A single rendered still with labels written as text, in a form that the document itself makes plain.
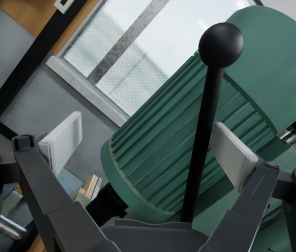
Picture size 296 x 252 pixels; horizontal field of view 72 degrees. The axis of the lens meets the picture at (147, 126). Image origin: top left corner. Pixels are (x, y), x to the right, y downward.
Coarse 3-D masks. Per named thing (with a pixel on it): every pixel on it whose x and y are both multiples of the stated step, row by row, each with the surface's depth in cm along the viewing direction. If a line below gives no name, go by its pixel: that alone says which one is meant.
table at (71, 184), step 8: (64, 168) 69; (64, 176) 66; (72, 176) 69; (64, 184) 64; (72, 184) 66; (80, 184) 69; (72, 192) 64; (24, 200) 51; (16, 208) 48; (24, 208) 49; (8, 216) 45; (16, 216) 47; (24, 216) 48; (32, 216) 49; (24, 224) 47; (0, 240) 41; (8, 240) 42; (0, 248) 40; (8, 248) 41
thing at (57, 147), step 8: (80, 112) 19; (64, 120) 17; (72, 120) 17; (80, 120) 19; (56, 128) 15; (64, 128) 15; (72, 128) 17; (80, 128) 19; (48, 136) 14; (56, 136) 14; (64, 136) 15; (72, 136) 17; (80, 136) 19; (40, 144) 13; (48, 144) 13; (56, 144) 14; (64, 144) 15; (72, 144) 17; (40, 152) 13; (48, 152) 13; (56, 152) 14; (64, 152) 15; (72, 152) 17; (48, 160) 13; (56, 160) 14; (64, 160) 16; (56, 168) 14
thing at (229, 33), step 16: (208, 32) 15; (224, 32) 15; (240, 32) 15; (208, 48) 15; (224, 48) 15; (240, 48) 15; (208, 64) 16; (224, 64) 16; (208, 80) 17; (208, 96) 17; (208, 112) 18; (208, 128) 18; (208, 144) 19; (192, 160) 20; (192, 176) 20; (192, 192) 21; (192, 208) 22
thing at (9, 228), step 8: (0, 216) 38; (0, 224) 38; (8, 224) 38; (16, 224) 40; (32, 224) 41; (0, 232) 38; (8, 232) 38; (16, 232) 39; (24, 232) 39; (32, 232) 37; (16, 240) 39; (24, 240) 36; (32, 240) 36; (16, 248) 36; (24, 248) 35
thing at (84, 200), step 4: (80, 192) 43; (76, 196) 41; (80, 196) 42; (84, 196) 43; (76, 200) 40; (80, 200) 41; (84, 200) 42; (88, 200) 43; (84, 204) 41; (112, 220) 44; (104, 224) 41; (108, 224) 42; (112, 224) 43; (100, 228) 40
